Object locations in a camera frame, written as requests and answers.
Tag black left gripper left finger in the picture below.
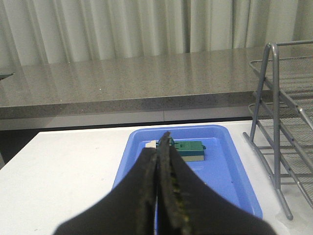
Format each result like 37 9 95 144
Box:
55 148 157 235

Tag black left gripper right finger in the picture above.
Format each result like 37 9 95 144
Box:
157 132 275 235

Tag mesh tray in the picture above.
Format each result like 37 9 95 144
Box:
250 56 313 128
250 125 313 219
256 103 313 174

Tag blue plastic tray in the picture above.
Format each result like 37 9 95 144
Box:
112 124 264 235

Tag green terminal block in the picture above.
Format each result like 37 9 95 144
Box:
156 137 206 162

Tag grey stone counter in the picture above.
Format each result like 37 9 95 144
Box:
0 47 264 119

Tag silver rack frame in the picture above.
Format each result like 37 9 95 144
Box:
244 40 313 220

